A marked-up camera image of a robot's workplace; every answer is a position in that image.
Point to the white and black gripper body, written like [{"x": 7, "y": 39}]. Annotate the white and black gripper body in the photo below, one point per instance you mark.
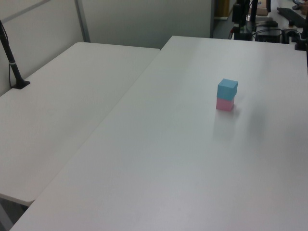
[{"x": 237, "y": 13}]

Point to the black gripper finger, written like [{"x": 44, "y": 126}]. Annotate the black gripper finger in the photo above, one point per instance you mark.
[
  {"x": 237, "y": 33},
  {"x": 246, "y": 33}
]

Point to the blue cube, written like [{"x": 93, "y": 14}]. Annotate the blue cube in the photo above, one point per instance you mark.
[{"x": 227, "y": 89}]

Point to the pink cube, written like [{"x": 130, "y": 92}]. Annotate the pink cube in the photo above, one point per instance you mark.
[{"x": 224, "y": 104}]

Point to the yellow wooden cabinet panel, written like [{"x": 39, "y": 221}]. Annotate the yellow wooden cabinet panel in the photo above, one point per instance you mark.
[{"x": 222, "y": 7}]

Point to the black electronics box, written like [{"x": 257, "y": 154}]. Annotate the black electronics box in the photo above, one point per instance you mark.
[{"x": 268, "y": 36}]

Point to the brown cardboard box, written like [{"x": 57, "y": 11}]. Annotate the brown cardboard box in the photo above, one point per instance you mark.
[{"x": 260, "y": 7}]

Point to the black computer mouse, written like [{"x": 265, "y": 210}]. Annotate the black computer mouse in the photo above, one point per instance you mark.
[{"x": 270, "y": 23}]

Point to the black computer keyboard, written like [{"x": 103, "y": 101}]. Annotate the black computer keyboard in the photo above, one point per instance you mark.
[{"x": 292, "y": 15}]

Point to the black table clamp mount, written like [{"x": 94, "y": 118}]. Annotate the black table clamp mount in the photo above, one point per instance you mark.
[{"x": 302, "y": 41}]

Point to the black camera stand pole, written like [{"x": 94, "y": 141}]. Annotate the black camera stand pole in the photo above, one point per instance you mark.
[{"x": 10, "y": 60}]

